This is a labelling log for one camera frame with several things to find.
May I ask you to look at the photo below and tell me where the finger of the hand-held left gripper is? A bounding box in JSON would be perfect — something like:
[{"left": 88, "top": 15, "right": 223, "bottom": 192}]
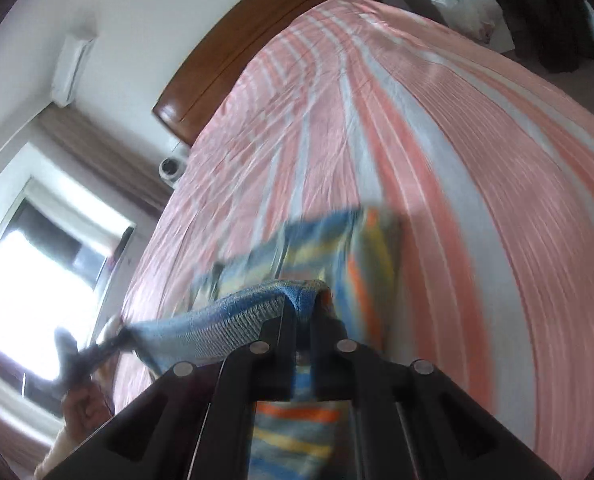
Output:
[{"left": 84, "top": 327, "right": 132, "bottom": 361}]

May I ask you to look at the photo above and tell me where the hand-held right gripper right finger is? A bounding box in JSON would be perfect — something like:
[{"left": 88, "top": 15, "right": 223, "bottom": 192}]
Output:
[{"left": 311, "top": 305, "right": 563, "bottom": 480}]

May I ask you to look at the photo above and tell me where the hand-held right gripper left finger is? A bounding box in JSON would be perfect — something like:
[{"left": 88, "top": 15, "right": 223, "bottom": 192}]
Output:
[{"left": 39, "top": 305, "right": 298, "bottom": 480}]

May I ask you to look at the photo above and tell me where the striped knit sweater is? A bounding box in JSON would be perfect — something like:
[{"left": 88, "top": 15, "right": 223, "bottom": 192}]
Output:
[{"left": 137, "top": 207, "right": 403, "bottom": 480}]

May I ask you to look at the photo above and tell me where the person's left forearm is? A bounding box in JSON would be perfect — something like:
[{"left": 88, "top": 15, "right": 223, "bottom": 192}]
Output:
[{"left": 34, "top": 425, "right": 85, "bottom": 480}]

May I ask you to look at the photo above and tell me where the dark clothes pile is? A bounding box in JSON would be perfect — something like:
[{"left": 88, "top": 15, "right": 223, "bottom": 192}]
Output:
[{"left": 108, "top": 227, "right": 135, "bottom": 271}]

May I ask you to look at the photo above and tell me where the person's left hand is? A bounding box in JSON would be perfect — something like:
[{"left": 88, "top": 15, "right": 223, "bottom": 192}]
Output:
[{"left": 59, "top": 385, "right": 115, "bottom": 431}]

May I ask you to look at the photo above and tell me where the window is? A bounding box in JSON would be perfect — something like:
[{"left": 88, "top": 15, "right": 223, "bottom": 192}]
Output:
[{"left": 0, "top": 142, "right": 138, "bottom": 411}]

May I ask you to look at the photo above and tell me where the small white fan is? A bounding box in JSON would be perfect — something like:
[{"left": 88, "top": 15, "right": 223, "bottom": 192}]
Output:
[{"left": 158, "top": 147, "right": 189, "bottom": 183}]

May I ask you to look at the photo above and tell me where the brown curtain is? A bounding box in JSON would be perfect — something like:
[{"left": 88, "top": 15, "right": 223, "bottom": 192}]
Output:
[{"left": 37, "top": 105, "right": 178, "bottom": 221}]

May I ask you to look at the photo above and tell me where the pink striped bedspread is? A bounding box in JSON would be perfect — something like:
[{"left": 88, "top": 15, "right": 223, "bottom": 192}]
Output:
[{"left": 112, "top": 0, "right": 594, "bottom": 480}]

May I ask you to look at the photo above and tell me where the white air conditioner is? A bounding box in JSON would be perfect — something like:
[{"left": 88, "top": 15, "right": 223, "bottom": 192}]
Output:
[{"left": 51, "top": 34, "right": 98, "bottom": 107}]

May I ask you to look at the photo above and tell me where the wooden headboard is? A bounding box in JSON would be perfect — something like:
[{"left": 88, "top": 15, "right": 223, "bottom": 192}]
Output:
[{"left": 152, "top": 0, "right": 383, "bottom": 148}]

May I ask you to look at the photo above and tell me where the white plastic bag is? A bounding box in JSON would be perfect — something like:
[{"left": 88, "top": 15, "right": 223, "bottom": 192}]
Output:
[{"left": 427, "top": 0, "right": 503, "bottom": 43}]

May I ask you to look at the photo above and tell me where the black jacket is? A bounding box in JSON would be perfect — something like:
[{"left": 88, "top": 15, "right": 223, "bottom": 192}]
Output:
[{"left": 487, "top": 0, "right": 594, "bottom": 76}]

